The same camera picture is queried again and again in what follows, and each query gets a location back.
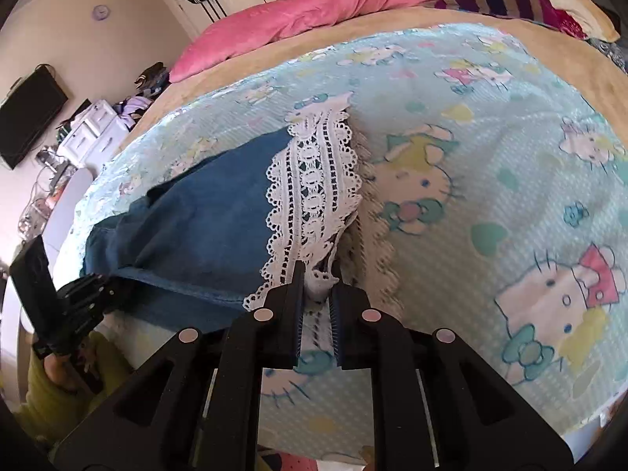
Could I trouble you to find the blue pants with lace trim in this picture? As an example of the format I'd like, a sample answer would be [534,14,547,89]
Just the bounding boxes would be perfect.
[82,102,362,332]

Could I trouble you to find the green sleeve forearm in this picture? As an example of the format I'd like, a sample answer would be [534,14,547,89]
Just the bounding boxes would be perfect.
[13,332,133,445]

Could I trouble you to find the left hand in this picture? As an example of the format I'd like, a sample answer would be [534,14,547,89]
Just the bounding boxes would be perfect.
[44,338,104,396]

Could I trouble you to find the white desk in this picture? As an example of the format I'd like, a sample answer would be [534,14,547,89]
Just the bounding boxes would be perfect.
[42,168,94,263]

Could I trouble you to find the white drawer chest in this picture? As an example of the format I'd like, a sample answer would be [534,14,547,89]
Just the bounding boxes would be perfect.
[57,100,129,179]

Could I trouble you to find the light blue cartoon cat blanket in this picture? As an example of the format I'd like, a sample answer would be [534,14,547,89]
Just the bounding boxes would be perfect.
[53,24,627,462]

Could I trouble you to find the clothes pile by bed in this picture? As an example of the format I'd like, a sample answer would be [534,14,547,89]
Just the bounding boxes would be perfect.
[113,62,170,131]

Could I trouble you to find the beige bed cover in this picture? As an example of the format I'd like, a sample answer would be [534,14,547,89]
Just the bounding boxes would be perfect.
[118,6,627,151]

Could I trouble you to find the pink duvet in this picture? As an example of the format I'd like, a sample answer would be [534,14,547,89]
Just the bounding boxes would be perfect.
[169,0,429,83]

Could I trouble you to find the black wall television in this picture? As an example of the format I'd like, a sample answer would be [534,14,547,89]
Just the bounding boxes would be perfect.
[0,64,68,170]

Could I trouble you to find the purple wall clock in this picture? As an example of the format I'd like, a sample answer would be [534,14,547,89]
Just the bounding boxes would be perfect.
[91,4,111,21]

